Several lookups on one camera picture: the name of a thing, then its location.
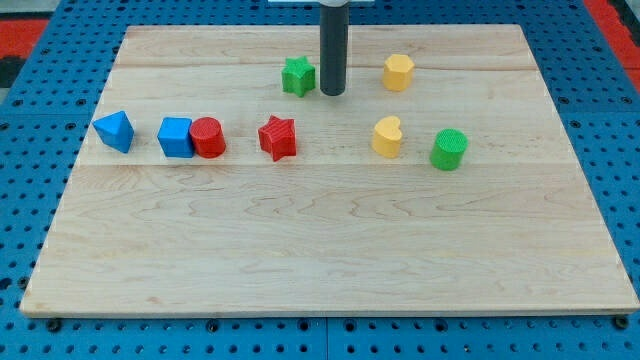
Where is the blue triangle block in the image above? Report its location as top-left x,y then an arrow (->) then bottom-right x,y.
93,110 -> 134,154

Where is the blue cube block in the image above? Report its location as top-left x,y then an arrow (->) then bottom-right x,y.
157,117 -> 194,158

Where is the yellow heart block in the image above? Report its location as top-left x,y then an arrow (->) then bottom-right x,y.
371,116 -> 403,158

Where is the green star block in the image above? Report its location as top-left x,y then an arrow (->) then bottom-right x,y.
281,56 -> 315,97

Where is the red cylinder block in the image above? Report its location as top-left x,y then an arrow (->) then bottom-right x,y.
189,117 -> 226,158

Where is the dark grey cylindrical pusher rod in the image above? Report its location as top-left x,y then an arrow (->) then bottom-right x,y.
319,3 -> 349,96

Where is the green cylinder block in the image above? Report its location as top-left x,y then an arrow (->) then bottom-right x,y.
429,128 -> 468,171

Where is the yellow hexagon block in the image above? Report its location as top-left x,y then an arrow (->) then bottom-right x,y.
382,54 -> 415,92

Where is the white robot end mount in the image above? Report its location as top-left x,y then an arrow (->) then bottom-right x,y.
267,0 -> 374,7

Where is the red star block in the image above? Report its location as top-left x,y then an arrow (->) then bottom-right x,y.
258,115 -> 297,162

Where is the light wooden board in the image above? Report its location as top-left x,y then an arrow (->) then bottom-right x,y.
20,25 -> 639,318

